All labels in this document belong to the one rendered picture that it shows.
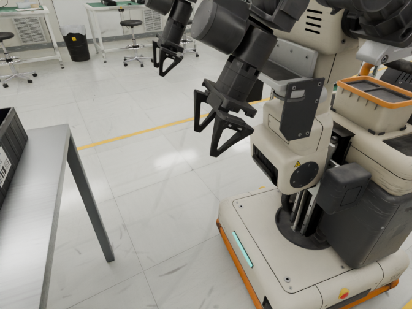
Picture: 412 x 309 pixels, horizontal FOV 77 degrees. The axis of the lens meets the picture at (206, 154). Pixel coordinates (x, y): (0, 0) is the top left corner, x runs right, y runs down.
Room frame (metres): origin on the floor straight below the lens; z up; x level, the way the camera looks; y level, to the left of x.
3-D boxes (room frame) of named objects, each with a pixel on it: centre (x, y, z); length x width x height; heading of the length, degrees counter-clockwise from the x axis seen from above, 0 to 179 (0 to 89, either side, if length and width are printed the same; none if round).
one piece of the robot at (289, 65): (0.70, -0.20, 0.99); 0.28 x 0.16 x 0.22; 20
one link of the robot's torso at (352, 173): (0.68, -0.33, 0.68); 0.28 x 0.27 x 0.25; 20
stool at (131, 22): (4.32, 1.11, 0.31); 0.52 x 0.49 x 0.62; 120
